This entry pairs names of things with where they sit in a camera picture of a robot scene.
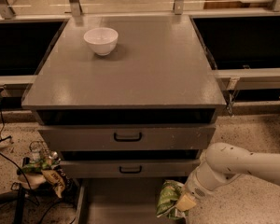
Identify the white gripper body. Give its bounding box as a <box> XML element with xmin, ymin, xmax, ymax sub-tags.
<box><xmin>184</xmin><ymin>170</ymin><xmax>213</xmax><ymax>200</ymax></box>

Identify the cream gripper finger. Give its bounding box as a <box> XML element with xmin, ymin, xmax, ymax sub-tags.
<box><xmin>175</xmin><ymin>193</ymin><xmax>196</xmax><ymax>212</ymax></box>

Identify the green jalapeno chip bag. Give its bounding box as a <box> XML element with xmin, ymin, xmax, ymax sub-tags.
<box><xmin>156</xmin><ymin>180</ymin><xmax>188</xmax><ymax>220</ymax></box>

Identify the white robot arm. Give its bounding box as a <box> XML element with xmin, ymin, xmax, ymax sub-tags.
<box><xmin>175</xmin><ymin>143</ymin><xmax>280</xmax><ymax>211</ymax></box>

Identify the grey middle drawer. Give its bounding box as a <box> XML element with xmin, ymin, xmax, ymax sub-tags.
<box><xmin>61</xmin><ymin>160</ymin><xmax>200</xmax><ymax>178</ymax></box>

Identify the grey open bottom drawer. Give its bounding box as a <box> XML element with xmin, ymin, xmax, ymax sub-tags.
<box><xmin>74</xmin><ymin>177</ymin><xmax>188</xmax><ymax>224</ymax></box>

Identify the grey top drawer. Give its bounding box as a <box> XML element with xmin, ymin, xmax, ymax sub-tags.
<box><xmin>39</xmin><ymin>124</ymin><xmax>216</xmax><ymax>151</ymax></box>

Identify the grey drawer cabinet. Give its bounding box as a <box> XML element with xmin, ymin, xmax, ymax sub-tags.
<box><xmin>21</xmin><ymin>14</ymin><xmax>227</xmax><ymax>224</ymax></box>

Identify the pile of snack bags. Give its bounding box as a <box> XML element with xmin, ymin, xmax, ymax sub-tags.
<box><xmin>17</xmin><ymin>159</ymin><xmax>71</xmax><ymax>198</ymax></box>

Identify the clear plastic bottle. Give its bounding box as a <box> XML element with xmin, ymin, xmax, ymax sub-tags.
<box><xmin>29</xmin><ymin>141</ymin><xmax>43</xmax><ymax>162</ymax></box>

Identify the white ceramic bowl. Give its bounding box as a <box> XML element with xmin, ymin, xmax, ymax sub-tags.
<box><xmin>83</xmin><ymin>27</ymin><xmax>119</xmax><ymax>56</ymax></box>

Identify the black floor cable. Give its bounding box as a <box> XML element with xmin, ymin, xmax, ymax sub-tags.
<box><xmin>0</xmin><ymin>86</ymin><xmax>41</xmax><ymax>224</ymax></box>

